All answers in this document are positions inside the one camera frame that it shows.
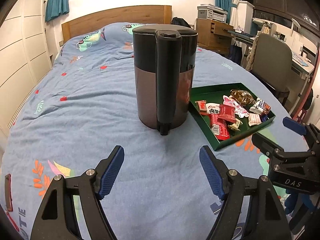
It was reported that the small red candy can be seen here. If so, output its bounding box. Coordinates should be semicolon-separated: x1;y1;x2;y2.
195;100;208;113

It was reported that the grey chair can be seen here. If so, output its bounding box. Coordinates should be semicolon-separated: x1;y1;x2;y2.
250;33;294;105

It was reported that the black and brown kettle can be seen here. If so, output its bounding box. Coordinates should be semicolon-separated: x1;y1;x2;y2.
132;24;198;136

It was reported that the dark blue shopping bag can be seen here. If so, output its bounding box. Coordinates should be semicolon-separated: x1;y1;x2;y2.
227;41;243;62

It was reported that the red phone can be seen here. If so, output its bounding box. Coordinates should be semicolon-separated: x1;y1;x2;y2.
4;174;13;212

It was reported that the grey printer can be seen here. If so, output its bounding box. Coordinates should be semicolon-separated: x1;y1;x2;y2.
197;4;228;23

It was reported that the pink cartoon character packet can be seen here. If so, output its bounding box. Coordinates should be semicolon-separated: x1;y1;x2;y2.
222;95;249;118

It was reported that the wooden drawer cabinet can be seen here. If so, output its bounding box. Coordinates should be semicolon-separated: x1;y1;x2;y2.
196;18;234;55

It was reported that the white desk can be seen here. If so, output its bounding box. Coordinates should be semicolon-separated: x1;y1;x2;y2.
290;45;315;83

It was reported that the brown snack bag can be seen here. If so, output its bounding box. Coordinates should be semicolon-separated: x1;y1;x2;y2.
230;89;258;105

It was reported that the black bag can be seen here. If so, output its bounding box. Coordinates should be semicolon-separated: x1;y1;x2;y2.
171;17;192;27

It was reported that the pink striped candy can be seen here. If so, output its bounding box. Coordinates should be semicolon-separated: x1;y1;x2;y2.
247;113;262;127

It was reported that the dark red snack packet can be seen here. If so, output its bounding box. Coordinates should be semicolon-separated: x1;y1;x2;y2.
217;104;237;123

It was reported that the white shelf cabinet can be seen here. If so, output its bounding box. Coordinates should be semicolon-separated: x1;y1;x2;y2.
236;1;255;29

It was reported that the wooden headboard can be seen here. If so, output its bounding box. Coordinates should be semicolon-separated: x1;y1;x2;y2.
61;5;172;44

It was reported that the pink hoop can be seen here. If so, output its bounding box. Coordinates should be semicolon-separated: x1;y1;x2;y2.
290;47;320;120

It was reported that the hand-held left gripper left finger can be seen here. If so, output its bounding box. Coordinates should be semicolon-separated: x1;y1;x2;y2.
30;145;125;240

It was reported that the white cookie packet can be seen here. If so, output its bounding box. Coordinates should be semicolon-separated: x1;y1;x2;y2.
249;98;271;115

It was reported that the long red white snack packet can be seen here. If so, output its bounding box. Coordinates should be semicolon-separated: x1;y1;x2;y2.
206;102;230;140

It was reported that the white wardrobe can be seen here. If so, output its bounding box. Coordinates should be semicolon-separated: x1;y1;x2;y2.
0;0;63;130

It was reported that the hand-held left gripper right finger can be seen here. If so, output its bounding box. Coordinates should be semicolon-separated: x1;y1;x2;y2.
199;145;292;240

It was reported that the braided rope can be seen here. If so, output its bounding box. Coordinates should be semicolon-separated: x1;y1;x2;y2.
246;37;259;72

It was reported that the person's right hand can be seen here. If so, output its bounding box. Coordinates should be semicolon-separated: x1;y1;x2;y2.
284;192;308;215

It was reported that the olive green candy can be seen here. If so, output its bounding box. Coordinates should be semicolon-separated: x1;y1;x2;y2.
227;118;243;131

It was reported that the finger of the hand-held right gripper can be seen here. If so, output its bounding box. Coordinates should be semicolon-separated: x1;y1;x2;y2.
282;117;320;150
251;134;315;159

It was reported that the green tray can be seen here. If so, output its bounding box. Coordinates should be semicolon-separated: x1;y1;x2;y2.
189;82;276;151

